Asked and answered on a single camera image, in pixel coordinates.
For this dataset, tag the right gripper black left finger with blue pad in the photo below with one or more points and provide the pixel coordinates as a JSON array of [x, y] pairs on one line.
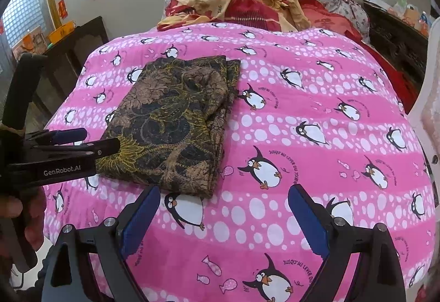
[[70, 276]]

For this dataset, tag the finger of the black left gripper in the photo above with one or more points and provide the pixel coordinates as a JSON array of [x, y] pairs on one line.
[[57, 137], [66, 150]]

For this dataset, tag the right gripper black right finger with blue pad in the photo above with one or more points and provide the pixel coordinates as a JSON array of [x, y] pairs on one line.
[[378, 275]]

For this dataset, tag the brown yellow patterned cloth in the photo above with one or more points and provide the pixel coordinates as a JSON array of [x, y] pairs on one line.
[[171, 125]]

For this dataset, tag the person's left hand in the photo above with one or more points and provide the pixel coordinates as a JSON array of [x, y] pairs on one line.
[[33, 211]]

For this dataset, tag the dark wooden side table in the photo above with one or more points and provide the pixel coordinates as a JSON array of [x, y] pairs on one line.
[[65, 65]]

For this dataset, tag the orange box on table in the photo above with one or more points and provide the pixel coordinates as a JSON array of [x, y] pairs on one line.
[[61, 32]]

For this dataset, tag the metal grille door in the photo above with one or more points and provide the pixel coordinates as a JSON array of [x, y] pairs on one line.
[[25, 25]]

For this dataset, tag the pink penguin bed sheet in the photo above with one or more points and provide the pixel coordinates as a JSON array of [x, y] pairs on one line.
[[314, 108]]

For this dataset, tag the red yellow floral blanket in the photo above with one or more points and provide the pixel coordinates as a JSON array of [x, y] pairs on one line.
[[273, 15]]

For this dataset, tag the dark wooden headboard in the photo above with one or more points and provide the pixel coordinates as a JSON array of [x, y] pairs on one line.
[[402, 45]]

